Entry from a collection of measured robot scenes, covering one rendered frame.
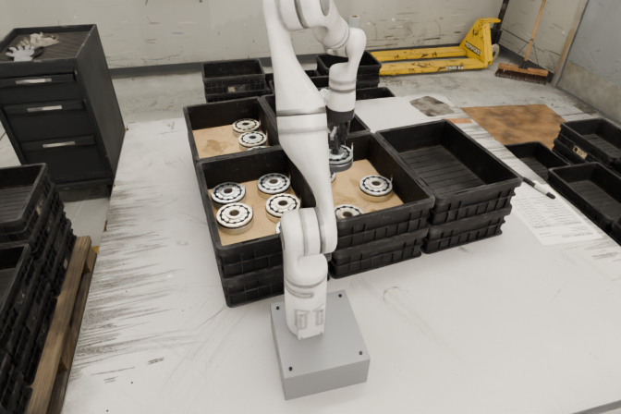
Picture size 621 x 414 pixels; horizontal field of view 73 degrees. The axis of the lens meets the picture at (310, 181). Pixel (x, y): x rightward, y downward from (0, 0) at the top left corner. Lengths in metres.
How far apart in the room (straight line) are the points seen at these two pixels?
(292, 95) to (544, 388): 0.87
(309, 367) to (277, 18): 0.70
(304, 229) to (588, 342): 0.83
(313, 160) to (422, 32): 4.38
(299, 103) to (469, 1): 4.58
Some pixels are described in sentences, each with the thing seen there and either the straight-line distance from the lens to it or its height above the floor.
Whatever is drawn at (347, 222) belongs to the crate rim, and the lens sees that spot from 1.09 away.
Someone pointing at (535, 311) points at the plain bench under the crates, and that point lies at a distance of 1.33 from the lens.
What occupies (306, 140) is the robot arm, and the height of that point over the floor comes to 1.26.
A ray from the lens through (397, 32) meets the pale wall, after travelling 4.95.
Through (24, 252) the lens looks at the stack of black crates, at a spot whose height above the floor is 0.48.
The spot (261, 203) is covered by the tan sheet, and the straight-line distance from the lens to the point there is 1.30.
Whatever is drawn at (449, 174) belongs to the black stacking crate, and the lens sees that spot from 1.50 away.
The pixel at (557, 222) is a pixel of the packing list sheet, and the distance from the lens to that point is 1.66.
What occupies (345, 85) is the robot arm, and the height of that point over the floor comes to 1.21.
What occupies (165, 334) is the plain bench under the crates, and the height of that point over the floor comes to 0.70.
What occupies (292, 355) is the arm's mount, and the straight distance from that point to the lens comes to 1.00.
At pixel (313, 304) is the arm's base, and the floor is 0.91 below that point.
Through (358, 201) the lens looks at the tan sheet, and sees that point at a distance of 1.31.
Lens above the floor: 1.64
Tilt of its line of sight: 36 degrees down
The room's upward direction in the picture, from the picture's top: 1 degrees clockwise
